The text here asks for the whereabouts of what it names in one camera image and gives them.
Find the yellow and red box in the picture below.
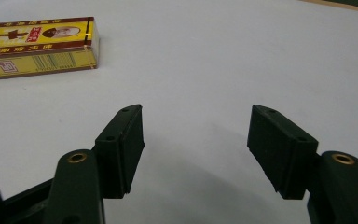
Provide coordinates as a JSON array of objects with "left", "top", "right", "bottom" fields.
[{"left": 0, "top": 16, "right": 101, "bottom": 82}]

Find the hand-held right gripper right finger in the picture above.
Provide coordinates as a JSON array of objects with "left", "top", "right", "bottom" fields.
[{"left": 246, "top": 104, "right": 358, "bottom": 224}]

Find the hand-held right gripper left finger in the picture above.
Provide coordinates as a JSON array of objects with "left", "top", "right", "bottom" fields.
[{"left": 42, "top": 104, "right": 146, "bottom": 224}]

